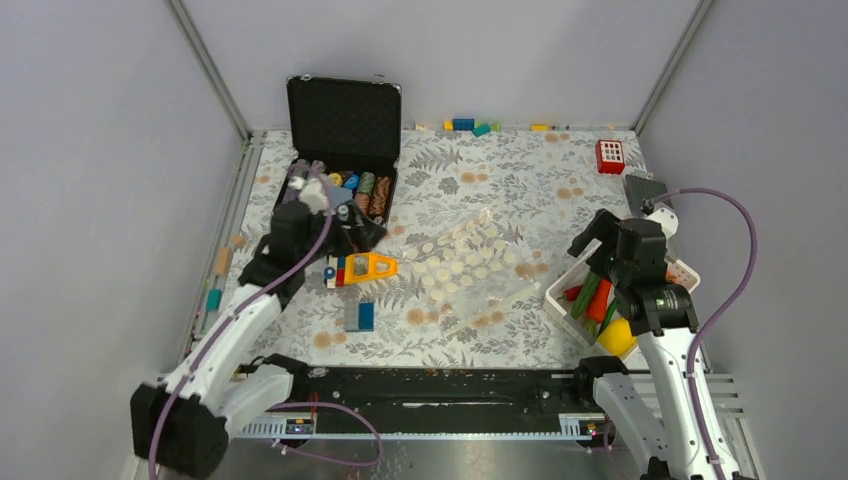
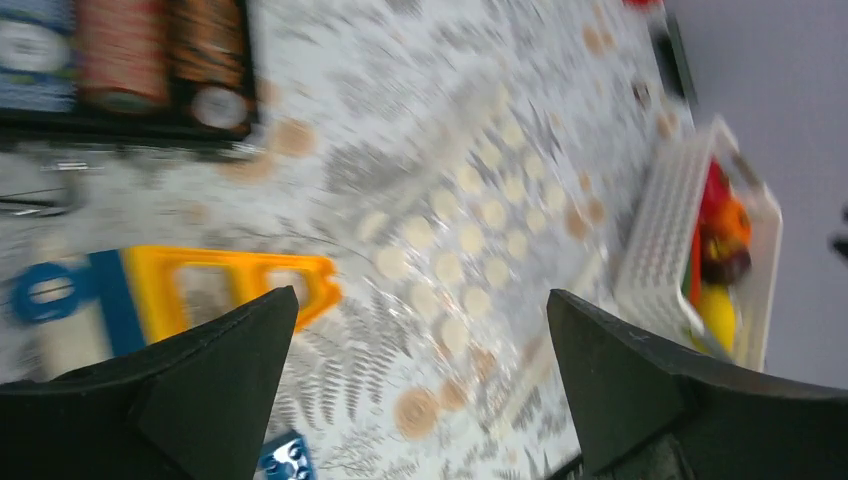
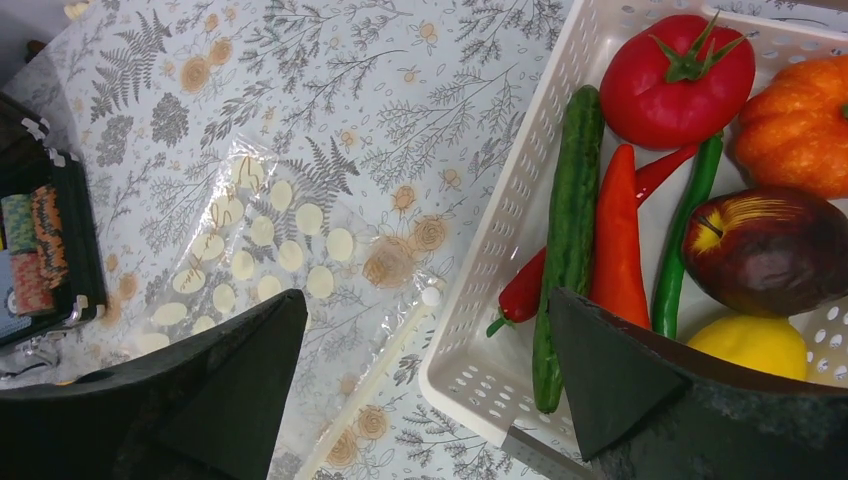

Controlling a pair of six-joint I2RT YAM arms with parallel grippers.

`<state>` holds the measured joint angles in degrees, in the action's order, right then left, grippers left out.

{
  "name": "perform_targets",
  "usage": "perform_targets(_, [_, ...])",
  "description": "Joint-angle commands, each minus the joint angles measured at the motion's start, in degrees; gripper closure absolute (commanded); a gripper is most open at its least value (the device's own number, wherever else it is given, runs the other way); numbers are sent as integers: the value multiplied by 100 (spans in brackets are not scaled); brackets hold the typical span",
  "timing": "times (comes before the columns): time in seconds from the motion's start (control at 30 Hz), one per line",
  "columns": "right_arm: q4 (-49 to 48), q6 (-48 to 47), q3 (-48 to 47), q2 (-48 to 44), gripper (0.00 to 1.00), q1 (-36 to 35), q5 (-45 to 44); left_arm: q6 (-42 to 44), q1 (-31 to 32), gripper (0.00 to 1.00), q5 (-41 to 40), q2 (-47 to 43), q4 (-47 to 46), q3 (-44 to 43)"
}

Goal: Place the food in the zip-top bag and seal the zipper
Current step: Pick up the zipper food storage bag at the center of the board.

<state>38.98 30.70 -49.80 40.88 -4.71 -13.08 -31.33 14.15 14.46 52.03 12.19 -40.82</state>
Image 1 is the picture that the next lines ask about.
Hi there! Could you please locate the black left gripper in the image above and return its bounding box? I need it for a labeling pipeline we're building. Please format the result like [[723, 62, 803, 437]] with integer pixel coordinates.
[[298, 200, 387, 266]]

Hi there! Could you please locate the orange toy carrot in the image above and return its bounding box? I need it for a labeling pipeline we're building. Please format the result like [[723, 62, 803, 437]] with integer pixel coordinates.
[[585, 278, 612, 323]]

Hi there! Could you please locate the green toy cucumber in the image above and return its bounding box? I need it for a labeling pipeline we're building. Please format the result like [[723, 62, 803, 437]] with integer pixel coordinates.
[[571, 272, 601, 319]]

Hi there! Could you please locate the clear dotted zip top bag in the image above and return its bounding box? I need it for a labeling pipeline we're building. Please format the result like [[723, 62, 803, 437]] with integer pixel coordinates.
[[402, 208, 540, 337]]

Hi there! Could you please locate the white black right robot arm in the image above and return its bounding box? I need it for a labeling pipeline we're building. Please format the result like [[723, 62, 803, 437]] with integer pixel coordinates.
[[568, 209, 744, 479]]

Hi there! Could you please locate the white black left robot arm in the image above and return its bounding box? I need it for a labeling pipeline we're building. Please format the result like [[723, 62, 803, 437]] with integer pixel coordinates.
[[130, 166, 387, 479]]

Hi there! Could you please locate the white plastic food basket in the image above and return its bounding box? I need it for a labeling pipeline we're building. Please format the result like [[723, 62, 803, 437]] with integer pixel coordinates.
[[545, 254, 701, 355]]

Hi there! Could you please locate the green toy bean pod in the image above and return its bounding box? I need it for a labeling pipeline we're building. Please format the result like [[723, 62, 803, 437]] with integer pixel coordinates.
[[597, 299, 617, 335]]

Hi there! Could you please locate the orange yellow toy block car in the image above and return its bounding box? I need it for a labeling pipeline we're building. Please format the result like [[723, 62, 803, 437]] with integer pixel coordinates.
[[322, 252, 398, 289]]

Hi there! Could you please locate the dark grey building baseplate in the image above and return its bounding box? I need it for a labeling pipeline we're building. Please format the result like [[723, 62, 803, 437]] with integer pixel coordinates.
[[623, 174, 668, 217]]

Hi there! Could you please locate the red toy chili pepper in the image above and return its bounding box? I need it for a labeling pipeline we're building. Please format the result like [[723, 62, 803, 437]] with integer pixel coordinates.
[[563, 285, 583, 303]]

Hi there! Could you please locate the wooden block left edge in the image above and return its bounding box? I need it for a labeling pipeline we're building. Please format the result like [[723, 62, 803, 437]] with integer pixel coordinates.
[[212, 246, 233, 277]]

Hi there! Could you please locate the yellow toy lemon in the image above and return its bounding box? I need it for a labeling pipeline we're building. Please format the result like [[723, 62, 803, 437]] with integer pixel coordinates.
[[597, 317, 637, 357]]

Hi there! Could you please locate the red white window block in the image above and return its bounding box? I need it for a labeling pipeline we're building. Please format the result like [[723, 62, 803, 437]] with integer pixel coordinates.
[[595, 139, 626, 175]]

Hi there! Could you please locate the black poker chip case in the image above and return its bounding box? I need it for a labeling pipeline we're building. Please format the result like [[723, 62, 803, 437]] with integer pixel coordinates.
[[286, 75, 402, 227]]

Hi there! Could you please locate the teal block left edge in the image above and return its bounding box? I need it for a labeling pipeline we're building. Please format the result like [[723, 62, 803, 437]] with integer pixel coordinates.
[[205, 288, 223, 312]]

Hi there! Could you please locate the blue grey building block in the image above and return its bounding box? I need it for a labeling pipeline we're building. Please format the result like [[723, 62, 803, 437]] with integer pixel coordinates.
[[343, 302, 375, 332]]

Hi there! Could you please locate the floral patterned table mat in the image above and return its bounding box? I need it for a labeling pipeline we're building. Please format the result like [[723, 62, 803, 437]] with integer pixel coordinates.
[[215, 129, 707, 371]]

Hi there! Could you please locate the teal block at wall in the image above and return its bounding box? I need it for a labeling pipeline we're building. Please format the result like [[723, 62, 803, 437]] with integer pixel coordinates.
[[471, 124, 491, 137]]

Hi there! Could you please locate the blue block at wall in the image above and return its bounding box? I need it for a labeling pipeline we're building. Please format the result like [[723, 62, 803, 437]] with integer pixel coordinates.
[[451, 118, 475, 131]]

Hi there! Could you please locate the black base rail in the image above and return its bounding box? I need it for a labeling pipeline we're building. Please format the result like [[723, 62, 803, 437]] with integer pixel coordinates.
[[271, 367, 608, 439]]

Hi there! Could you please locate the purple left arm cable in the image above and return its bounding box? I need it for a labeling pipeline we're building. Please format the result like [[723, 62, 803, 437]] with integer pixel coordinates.
[[146, 158, 383, 480]]

